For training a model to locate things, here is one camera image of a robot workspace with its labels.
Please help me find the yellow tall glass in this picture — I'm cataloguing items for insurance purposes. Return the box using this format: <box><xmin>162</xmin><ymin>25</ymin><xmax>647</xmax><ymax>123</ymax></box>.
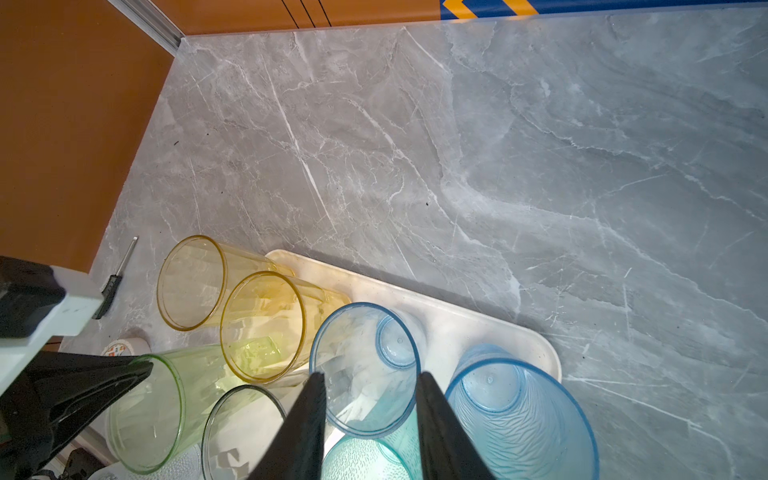
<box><xmin>219</xmin><ymin>271</ymin><xmax>351</xmax><ymax>384</ymax></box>

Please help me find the blue tall glass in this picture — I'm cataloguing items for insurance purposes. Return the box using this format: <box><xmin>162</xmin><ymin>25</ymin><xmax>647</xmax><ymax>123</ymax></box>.
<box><xmin>446</xmin><ymin>344</ymin><xmax>600</xmax><ymax>479</ymax></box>

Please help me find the black marker pen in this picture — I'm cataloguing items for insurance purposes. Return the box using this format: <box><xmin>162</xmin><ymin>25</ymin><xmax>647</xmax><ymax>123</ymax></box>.
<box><xmin>92</xmin><ymin>236</ymin><xmax>139</xmax><ymax>320</ymax></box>

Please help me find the yellow ribbed glass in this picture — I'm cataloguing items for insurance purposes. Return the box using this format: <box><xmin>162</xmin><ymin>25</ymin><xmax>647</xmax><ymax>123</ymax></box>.
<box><xmin>156</xmin><ymin>235</ymin><xmax>294</xmax><ymax>331</ymax></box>

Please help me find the teal glass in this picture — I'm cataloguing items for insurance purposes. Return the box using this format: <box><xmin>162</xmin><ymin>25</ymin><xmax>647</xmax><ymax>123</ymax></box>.
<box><xmin>321</xmin><ymin>411</ymin><xmax>423</xmax><ymax>479</ymax></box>

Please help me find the light blue glass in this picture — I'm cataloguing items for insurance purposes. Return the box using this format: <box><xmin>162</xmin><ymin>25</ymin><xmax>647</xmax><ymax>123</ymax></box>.
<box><xmin>309</xmin><ymin>302</ymin><xmax>427</xmax><ymax>439</ymax></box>

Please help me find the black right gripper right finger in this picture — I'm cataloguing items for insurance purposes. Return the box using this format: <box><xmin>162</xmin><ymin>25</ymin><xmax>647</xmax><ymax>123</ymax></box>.
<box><xmin>415</xmin><ymin>372</ymin><xmax>494</xmax><ymax>479</ymax></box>

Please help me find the green glass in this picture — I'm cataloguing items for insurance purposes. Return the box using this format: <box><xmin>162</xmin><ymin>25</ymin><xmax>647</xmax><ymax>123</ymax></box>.
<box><xmin>107</xmin><ymin>345</ymin><xmax>243</xmax><ymax>475</ymax></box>

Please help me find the grey smoked glass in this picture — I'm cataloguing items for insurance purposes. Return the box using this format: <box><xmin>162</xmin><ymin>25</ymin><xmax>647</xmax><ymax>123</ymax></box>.
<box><xmin>201</xmin><ymin>385</ymin><xmax>286</xmax><ymax>479</ymax></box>

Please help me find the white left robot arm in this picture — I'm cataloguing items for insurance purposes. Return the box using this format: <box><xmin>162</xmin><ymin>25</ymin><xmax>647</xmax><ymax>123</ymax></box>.
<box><xmin>1</xmin><ymin>257</ymin><xmax>153</xmax><ymax>479</ymax></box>

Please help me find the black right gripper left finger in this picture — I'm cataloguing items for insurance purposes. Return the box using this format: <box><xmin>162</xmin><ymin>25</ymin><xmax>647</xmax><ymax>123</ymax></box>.
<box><xmin>249</xmin><ymin>372</ymin><xmax>327</xmax><ymax>479</ymax></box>

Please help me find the cream rectangular tray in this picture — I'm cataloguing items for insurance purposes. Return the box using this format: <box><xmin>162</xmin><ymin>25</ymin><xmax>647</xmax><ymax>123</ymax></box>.
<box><xmin>89</xmin><ymin>248</ymin><xmax>563</xmax><ymax>480</ymax></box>

